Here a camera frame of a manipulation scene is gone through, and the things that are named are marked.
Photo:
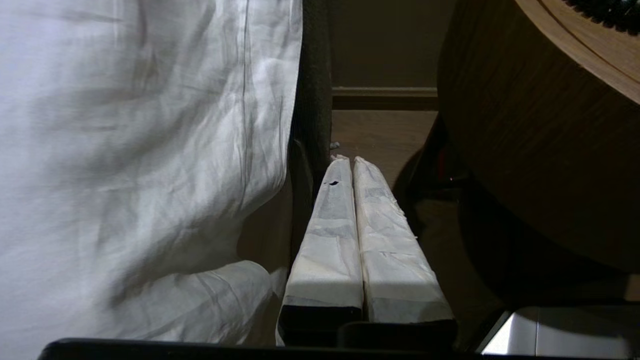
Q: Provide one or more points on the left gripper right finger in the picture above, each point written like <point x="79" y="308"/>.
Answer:
<point x="395" y="265"/>

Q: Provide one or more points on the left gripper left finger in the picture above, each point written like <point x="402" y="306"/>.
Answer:
<point x="327" y="250"/>

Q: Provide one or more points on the round wooden side table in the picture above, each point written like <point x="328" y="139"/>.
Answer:
<point x="545" y="135"/>

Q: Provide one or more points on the white bed sheet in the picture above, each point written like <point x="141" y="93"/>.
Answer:
<point x="135" y="165"/>

